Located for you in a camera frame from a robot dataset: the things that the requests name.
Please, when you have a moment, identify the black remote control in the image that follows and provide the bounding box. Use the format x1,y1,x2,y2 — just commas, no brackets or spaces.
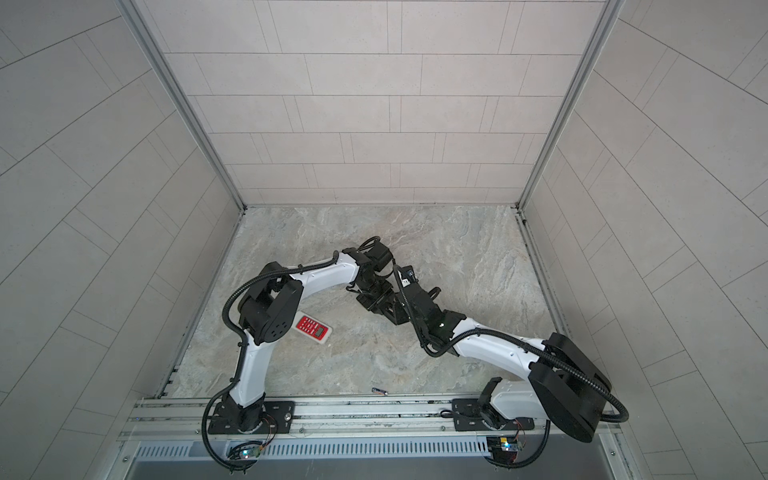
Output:
356,292,410,325

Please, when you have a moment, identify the red white remote control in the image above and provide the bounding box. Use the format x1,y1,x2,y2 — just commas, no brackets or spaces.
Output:
293,311,332,344

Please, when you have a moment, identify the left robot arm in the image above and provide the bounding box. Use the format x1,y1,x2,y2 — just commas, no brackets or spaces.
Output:
222,237,394,411

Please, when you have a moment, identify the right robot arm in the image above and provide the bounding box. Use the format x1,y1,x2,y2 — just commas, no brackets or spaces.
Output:
394,265,628,443

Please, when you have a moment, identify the right circuit board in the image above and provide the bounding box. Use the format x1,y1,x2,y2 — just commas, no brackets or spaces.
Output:
486,436,524,468

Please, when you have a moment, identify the circuit board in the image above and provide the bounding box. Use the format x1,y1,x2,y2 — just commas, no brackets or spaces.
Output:
227,440,268,462
486,436,524,468

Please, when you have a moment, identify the left circuit board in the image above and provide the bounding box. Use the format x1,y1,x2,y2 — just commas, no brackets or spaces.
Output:
227,440,268,462

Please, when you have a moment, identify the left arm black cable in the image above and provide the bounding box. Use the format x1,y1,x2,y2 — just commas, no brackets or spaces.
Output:
220,250,340,349

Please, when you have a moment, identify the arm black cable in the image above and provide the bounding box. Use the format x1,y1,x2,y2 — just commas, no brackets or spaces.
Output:
392,263,630,424
220,250,340,349

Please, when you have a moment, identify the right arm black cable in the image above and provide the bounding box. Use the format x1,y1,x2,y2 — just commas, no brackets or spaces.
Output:
392,263,630,424

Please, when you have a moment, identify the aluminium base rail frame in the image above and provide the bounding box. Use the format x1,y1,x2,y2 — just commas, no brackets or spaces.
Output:
116,391,622,445

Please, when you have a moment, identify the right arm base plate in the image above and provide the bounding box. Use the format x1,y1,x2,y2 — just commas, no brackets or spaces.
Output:
440,398,536,433

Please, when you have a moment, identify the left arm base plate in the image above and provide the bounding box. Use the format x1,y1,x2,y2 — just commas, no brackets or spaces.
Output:
207,398,296,435

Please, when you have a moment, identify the aluminium corner post right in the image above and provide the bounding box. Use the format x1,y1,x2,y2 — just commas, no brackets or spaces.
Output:
517,0,624,214

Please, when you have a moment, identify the aluminium corner post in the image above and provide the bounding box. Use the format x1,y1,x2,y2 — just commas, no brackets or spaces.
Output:
115,0,247,213
517,0,624,214

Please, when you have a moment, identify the aluminium corner post left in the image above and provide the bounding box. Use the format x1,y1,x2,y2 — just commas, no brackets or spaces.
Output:
115,0,247,213

